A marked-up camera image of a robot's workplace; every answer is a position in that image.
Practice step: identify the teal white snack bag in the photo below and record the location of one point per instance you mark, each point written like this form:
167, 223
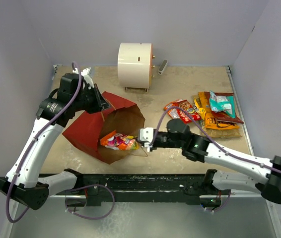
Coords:
220, 103

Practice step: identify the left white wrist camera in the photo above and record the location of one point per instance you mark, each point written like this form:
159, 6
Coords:
86, 78

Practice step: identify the small grey white device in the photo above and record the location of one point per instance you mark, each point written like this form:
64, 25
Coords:
162, 67

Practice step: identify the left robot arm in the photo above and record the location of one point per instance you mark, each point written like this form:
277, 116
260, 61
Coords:
22, 183

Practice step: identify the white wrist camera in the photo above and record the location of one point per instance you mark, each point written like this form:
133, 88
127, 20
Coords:
145, 136
86, 78

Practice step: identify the red doritos bag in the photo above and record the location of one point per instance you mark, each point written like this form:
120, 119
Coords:
221, 116

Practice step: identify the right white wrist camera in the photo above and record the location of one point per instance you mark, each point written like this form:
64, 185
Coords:
145, 136

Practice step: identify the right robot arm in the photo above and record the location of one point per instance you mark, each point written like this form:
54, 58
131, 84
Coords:
255, 174

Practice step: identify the red peanut snack bag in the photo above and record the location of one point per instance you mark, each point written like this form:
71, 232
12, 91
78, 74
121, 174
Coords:
185, 105

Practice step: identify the orange kettle chips bag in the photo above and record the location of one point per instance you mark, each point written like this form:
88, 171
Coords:
202, 103

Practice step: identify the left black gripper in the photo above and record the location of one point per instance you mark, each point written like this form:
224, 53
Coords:
98, 106

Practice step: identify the pink fruit candy bag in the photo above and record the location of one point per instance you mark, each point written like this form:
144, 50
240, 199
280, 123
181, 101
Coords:
118, 141

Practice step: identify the red paper bag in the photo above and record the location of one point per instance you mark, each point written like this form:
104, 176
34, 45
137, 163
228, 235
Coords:
123, 116

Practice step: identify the white cylinder appliance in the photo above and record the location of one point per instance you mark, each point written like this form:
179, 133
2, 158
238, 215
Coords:
134, 65

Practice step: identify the small orange red snack bag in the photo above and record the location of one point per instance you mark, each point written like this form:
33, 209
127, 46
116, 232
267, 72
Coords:
173, 113

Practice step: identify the tan snack bag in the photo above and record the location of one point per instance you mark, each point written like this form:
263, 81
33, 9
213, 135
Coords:
219, 133

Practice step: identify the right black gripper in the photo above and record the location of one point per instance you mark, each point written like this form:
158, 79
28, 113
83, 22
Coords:
153, 147

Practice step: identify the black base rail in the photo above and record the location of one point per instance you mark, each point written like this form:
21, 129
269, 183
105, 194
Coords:
191, 189

